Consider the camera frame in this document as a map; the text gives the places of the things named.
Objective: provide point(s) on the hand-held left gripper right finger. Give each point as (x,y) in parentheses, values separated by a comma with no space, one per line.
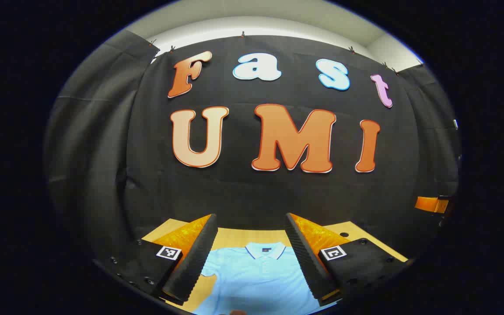
(306,258)

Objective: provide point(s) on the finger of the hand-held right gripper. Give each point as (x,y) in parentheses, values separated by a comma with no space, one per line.
(431,204)

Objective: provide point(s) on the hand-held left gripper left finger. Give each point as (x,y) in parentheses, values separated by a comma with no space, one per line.
(195,258)

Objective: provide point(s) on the light blue T-shirt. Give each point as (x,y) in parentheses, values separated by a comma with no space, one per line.
(256,280)

